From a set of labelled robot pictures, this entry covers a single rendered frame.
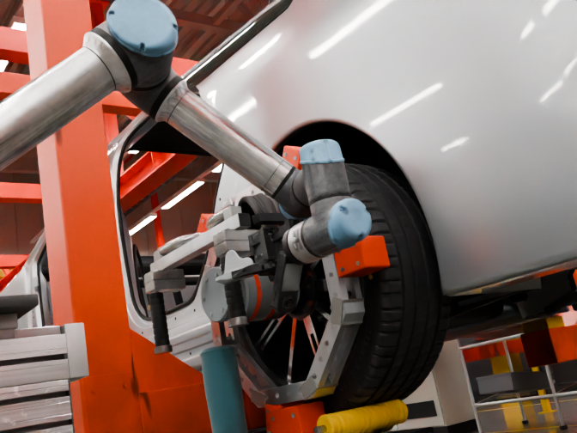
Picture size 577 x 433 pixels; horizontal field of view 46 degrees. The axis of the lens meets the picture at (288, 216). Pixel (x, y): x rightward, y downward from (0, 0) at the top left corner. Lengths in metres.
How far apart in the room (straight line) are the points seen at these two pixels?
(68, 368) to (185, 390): 0.90
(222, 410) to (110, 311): 0.50
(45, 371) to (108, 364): 0.80
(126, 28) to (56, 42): 1.11
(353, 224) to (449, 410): 5.56
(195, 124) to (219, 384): 0.67
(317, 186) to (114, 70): 0.38
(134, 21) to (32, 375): 0.59
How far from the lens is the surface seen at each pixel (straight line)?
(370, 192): 1.61
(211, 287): 1.62
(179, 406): 2.05
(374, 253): 1.45
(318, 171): 1.17
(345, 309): 1.48
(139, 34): 1.17
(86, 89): 1.16
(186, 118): 1.30
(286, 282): 1.27
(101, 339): 1.98
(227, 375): 1.69
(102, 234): 2.05
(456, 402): 6.71
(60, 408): 1.19
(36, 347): 1.19
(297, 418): 1.63
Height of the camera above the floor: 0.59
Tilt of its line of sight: 15 degrees up
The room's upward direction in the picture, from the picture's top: 11 degrees counter-clockwise
